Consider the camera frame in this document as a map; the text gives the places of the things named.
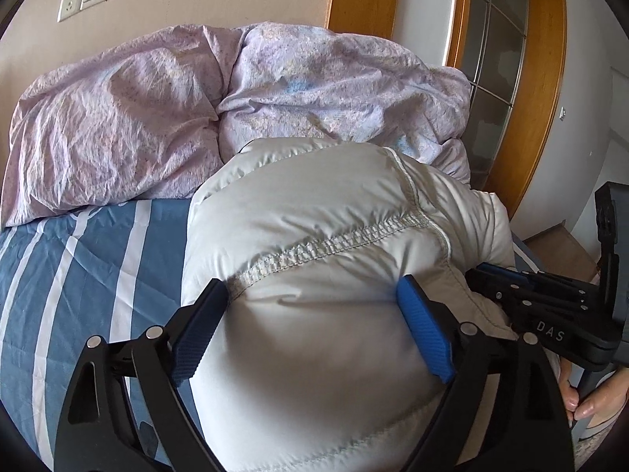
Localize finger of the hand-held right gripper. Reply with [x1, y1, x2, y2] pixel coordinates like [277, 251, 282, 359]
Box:
[464, 268, 590, 329]
[474, 262, 606, 306]

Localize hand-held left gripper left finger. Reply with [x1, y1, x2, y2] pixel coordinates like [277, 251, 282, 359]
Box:
[53, 278, 231, 472]

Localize white wall socket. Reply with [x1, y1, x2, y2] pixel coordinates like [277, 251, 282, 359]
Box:
[56, 0, 82, 23]

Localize person's right hand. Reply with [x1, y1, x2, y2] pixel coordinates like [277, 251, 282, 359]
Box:
[560, 358, 629, 428]

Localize glass panel door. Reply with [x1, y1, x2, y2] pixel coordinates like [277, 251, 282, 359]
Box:
[445, 0, 532, 194]

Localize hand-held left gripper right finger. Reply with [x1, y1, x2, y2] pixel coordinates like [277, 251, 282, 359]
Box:
[396, 275, 576, 472]

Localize white down jacket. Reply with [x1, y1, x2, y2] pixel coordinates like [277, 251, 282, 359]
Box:
[179, 138, 566, 472]

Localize pink floral duvet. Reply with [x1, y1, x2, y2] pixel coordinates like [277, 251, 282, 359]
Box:
[2, 21, 473, 228]

